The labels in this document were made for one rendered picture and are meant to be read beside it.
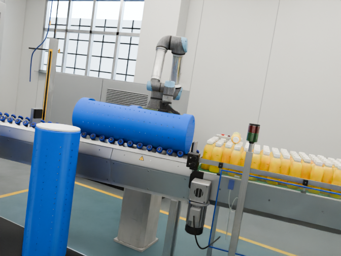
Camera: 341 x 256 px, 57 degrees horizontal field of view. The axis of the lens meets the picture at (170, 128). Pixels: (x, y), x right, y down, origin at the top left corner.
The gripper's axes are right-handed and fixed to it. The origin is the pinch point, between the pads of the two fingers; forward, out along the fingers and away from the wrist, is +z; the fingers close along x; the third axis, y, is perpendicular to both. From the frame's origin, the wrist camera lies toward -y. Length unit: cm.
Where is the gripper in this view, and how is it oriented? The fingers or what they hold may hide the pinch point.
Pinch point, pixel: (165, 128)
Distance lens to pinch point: 235.7
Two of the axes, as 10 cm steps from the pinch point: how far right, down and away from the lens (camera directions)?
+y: -9.5, -1.7, 2.6
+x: -2.7, 0.6, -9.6
